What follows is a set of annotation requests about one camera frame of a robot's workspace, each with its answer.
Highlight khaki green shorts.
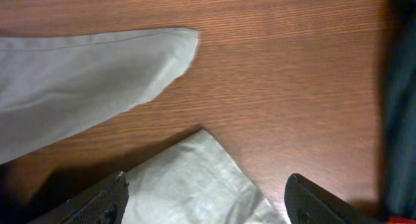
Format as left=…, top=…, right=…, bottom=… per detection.
left=1, top=28, right=283, bottom=223

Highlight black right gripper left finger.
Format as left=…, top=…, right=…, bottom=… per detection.
left=29, top=171, right=129, bottom=224

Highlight red printed t-shirt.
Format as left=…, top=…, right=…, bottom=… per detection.
left=385, top=216, right=416, bottom=224

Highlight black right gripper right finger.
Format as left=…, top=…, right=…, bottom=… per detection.
left=284, top=173, right=380, bottom=224

